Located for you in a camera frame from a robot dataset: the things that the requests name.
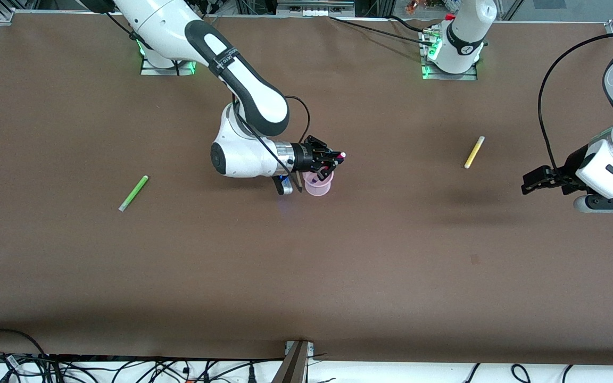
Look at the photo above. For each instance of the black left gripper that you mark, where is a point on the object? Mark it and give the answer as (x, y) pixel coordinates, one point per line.
(565, 170)

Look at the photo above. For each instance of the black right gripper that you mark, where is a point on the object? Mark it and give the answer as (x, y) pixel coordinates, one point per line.
(305, 153)

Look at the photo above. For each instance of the pink pen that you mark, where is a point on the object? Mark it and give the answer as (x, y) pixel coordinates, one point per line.
(341, 155)

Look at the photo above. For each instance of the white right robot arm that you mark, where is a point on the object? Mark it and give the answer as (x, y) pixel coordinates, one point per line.
(242, 154)

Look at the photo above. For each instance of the pink plastic cup holder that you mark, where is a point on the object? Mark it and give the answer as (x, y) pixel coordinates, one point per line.
(318, 187)

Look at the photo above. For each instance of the yellow pen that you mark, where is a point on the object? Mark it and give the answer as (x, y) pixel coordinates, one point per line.
(474, 152)

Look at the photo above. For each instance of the white power strip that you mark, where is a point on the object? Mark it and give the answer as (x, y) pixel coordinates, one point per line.
(314, 6)

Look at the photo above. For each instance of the green pen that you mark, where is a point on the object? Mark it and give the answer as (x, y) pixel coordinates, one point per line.
(133, 193)

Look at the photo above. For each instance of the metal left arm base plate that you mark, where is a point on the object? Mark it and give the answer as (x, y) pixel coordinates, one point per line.
(450, 75)

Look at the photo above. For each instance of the aluminium table frame bracket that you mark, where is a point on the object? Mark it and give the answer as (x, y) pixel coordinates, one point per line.
(295, 361)

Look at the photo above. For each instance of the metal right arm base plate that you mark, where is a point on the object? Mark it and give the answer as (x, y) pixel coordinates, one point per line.
(149, 68)

